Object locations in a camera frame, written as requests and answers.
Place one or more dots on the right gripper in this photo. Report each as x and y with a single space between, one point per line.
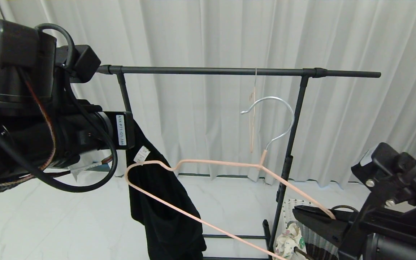
392 245

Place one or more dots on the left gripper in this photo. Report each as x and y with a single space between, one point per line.
96 133

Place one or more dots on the cream printed garment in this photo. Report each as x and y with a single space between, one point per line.
287 242

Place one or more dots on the pink clothes hanger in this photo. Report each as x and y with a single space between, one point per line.
263 158
252 137

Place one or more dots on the black short-sleeved shirt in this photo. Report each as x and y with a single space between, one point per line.
164 216

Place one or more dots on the white laundry basket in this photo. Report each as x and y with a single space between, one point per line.
288 213

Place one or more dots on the black clothes rack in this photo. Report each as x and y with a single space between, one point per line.
211 70

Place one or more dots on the white curtain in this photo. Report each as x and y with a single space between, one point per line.
193 32

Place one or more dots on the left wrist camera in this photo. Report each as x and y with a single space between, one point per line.
87 63

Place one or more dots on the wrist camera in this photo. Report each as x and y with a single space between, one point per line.
87 63
388 169

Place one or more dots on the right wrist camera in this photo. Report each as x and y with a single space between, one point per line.
388 169

